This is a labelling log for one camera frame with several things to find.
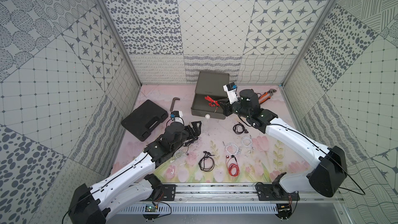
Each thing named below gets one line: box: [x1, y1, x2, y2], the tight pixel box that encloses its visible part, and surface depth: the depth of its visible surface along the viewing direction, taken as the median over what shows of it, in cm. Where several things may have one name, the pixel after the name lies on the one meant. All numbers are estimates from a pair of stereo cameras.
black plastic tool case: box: [120, 99, 169, 142], surface depth 97 cm
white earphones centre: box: [222, 141, 242, 156], surface depth 90 cm
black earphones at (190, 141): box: [182, 135, 199, 151], surface depth 92 cm
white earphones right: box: [240, 134, 255, 153], surface depth 92 cm
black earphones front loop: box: [198, 150, 216, 173], surface depth 85 cm
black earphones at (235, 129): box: [232, 121, 249, 135], surface depth 97 cm
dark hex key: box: [169, 97, 181, 112], surface depth 113 cm
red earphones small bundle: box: [204, 95, 221, 111], surface depth 81 cm
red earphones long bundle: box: [231, 154, 240, 177], surface depth 84 cm
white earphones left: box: [169, 149, 187, 175], surface depth 88 cm
